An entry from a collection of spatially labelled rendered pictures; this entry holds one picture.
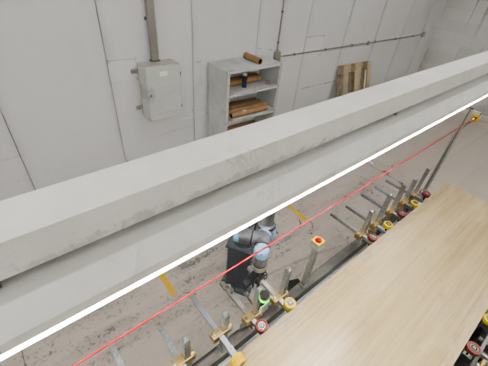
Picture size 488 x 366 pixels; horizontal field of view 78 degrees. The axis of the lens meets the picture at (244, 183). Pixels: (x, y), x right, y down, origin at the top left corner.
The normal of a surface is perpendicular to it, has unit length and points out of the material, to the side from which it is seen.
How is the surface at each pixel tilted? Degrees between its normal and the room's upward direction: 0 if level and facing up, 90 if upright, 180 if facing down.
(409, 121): 61
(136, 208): 90
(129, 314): 0
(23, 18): 90
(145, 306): 0
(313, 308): 0
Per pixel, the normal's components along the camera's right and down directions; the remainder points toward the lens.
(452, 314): 0.08, -0.79
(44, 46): 0.62, 0.52
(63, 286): 0.59, 0.07
